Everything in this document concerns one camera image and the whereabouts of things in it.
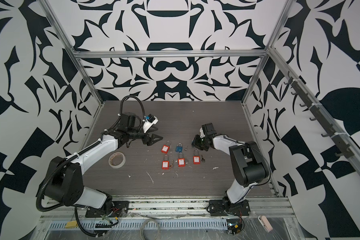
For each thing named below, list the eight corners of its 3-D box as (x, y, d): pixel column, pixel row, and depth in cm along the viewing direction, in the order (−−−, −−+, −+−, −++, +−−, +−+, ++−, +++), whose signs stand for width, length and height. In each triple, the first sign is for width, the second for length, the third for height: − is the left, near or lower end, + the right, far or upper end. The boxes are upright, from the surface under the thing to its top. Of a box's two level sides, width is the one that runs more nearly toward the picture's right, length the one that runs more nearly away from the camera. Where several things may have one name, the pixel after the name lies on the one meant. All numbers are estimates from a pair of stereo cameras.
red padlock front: (161, 169, 89) (161, 168, 87) (162, 155, 95) (162, 154, 93) (169, 169, 89) (168, 168, 87) (169, 155, 95) (169, 154, 93)
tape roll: (107, 168, 89) (106, 167, 87) (112, 153, 95) (110, 152, 93) (123, 168, 89) (122, 167, 87) (127, 154, 95) (125, 152, 93)
